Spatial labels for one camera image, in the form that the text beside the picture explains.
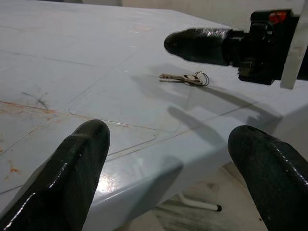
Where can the silver key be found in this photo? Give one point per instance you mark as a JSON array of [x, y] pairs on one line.
[[179, 78]]

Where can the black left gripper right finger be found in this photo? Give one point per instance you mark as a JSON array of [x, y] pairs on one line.
[[274, 178]]

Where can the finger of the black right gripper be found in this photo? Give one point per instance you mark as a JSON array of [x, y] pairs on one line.
[[197, 45]]

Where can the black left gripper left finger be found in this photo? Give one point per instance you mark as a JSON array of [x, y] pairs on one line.
[[60, 178]]

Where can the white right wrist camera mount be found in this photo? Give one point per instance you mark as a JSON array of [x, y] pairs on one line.
[[288, 72]]

